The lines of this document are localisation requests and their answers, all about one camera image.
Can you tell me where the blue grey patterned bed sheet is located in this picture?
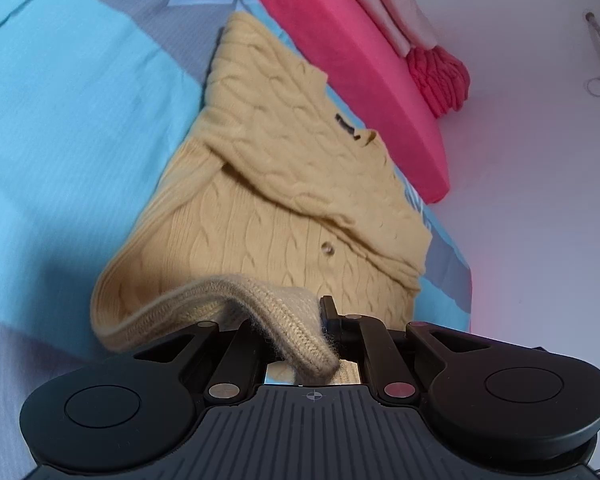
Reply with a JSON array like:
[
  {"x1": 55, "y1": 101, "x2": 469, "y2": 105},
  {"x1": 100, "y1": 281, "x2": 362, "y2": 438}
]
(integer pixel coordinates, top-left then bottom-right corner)
[{"x1": 0, "y1": 0, "x2": 473, "y2": 463}]

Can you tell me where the red folded blanket stack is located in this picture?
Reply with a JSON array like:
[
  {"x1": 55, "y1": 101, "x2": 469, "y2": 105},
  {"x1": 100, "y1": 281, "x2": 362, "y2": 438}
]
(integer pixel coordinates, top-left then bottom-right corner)
[{"x1": 406, "y1": 42, "x2": 471, "y2": 120}]

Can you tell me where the pink blanket with red fringe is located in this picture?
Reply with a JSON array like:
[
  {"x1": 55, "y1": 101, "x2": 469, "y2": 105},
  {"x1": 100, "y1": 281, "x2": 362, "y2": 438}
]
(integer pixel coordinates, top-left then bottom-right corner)
[{"x1": 336, "y1": 0, "x2": 412, "y2": 57}]

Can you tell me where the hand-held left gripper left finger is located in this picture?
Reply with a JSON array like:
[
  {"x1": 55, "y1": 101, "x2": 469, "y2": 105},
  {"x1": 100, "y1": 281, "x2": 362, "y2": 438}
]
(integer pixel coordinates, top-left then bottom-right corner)
[{"x1": 133, "y1": 320, "x2": 267, "y2": 405}]

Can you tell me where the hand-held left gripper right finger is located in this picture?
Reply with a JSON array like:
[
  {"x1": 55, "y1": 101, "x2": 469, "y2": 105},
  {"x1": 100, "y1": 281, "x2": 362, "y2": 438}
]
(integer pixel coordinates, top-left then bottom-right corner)
[{"x1": 319, "y1": 296, "x2": 488, "y2": 406}]

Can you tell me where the yellow cable-knit cardigan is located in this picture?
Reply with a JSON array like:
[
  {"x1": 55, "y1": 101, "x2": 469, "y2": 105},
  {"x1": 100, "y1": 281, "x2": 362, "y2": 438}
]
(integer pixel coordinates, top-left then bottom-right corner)
[{"x1": 91, "y1": 11, "x2": 435, "y2": 387}]

